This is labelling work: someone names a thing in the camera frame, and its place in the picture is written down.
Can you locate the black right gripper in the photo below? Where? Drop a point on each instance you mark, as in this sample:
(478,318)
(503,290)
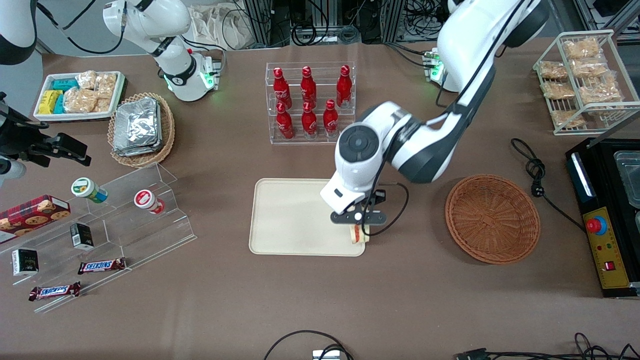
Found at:
(17,136)

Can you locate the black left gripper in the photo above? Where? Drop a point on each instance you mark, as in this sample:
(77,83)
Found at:
(378,196)

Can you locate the triangular sandwich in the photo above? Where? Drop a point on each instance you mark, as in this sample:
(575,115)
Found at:
(358,238)

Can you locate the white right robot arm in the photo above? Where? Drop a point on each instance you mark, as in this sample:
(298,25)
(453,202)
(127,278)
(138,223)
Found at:
(150,20)

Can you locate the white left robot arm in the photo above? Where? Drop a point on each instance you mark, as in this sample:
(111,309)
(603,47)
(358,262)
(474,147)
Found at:
(425,145)

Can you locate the white rectangular snack tray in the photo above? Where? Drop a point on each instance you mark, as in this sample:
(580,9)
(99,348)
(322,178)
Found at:
(42,116)

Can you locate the beige plastic tray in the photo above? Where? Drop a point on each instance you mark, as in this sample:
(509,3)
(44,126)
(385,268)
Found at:
(285,220)

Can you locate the round brown wicker basket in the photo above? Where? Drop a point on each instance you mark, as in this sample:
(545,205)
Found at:
(492,220)

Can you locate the oval light wicker basket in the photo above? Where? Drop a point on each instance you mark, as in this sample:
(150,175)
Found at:
(167,130)

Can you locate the yellow snack packet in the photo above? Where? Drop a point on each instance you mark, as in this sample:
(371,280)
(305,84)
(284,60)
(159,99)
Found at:
(49,101)

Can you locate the teal snack packet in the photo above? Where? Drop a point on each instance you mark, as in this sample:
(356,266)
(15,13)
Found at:
(60,105)
(65,84)

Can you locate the red cookie box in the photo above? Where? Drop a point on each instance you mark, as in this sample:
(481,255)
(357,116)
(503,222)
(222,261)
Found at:
(30,215)

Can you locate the clear bag of rice crackers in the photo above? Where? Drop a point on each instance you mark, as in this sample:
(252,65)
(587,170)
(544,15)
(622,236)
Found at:
(86,80)
(106,85)
(102,105)
(80,101)

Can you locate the green lid snack cup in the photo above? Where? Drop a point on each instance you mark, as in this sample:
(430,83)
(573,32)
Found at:
(87,189)

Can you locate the clear acrylic bottle rack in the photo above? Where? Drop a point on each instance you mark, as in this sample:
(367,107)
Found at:
(297,141)

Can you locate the red cola bottle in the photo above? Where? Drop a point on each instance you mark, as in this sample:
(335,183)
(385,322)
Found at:
(285,125)
(281,90)
(330,120)
(344,87)
(308,87)
(309,122)

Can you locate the small black white carton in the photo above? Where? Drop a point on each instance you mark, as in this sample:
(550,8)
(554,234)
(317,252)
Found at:
(25,262)

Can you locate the silver foil pouch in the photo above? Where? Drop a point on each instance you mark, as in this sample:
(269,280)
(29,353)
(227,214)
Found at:
(136,122)
(137,151)

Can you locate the small silver device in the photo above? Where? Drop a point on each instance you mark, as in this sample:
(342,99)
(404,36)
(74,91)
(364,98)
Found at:
(326,355)

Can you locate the red lid snack cup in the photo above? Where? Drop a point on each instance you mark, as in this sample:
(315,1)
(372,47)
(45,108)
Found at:
(146,200)

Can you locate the snickers chocolate bar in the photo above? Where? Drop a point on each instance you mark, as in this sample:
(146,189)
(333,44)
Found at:
(101,266)
(54,291)

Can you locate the clear acrylic step stand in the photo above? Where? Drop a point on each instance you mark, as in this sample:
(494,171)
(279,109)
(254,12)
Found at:
(145,235)

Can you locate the black sealing machine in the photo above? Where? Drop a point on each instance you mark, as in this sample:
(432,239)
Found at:
(577,165)

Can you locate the white cloth bag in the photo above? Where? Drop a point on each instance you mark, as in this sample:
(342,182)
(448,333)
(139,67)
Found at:
(215,25)

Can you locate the clear bag of fried snacks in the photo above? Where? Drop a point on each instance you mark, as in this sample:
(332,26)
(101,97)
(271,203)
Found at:
(589,68)
(581,48)
(600,92)
(557,90)
(552,70)
(567,118)

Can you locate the red emergency stop button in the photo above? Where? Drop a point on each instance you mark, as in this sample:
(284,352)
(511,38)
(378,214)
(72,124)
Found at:
(596,226)

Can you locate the yellow control panel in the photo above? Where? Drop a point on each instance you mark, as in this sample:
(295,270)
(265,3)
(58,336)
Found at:
(612,250)

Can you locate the clear plastic container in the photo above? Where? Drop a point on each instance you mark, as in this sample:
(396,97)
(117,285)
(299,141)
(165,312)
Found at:
(630,180)

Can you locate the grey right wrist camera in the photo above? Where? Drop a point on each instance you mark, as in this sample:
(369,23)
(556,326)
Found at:
(10,169)

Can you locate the black left camera mount bracket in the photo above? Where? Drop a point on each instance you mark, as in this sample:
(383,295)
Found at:
(378,197)

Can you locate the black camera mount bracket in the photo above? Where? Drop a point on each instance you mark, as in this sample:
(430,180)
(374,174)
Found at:
(70,147)
(378,197)

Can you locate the black right camera mount bracket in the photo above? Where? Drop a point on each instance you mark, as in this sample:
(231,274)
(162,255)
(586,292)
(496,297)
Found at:
(70,147)

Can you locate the aluminium frame post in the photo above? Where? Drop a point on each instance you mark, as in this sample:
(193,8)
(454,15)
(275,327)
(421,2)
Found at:
(257,20)

